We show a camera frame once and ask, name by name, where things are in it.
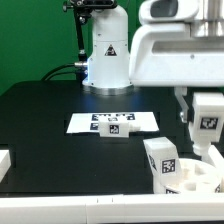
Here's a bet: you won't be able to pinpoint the white paper with tags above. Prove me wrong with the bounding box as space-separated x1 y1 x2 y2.
67 112 159 134

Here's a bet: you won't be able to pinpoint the black camera stand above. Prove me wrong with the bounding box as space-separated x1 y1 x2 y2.
63 0 117 81

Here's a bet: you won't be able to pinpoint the white obstacle wall right piece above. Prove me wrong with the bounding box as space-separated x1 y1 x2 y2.
208 145 224 179

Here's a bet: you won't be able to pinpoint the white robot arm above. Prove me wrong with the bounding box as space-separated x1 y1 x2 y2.
84 0 224 121

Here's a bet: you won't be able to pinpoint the black cables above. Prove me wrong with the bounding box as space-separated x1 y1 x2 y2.
41 61 88 82

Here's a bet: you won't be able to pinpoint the white obstacle wall left piece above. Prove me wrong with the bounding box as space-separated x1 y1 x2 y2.
0 150 11 182

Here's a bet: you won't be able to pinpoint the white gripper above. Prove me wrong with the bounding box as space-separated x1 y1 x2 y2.
129 0 224 123

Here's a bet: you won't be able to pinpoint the white obstacle wall piece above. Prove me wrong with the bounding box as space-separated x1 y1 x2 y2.
208 145 224 179
0 150 11 182

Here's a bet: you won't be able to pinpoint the white front rail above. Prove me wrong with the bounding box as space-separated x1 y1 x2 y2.
0 193 224 224

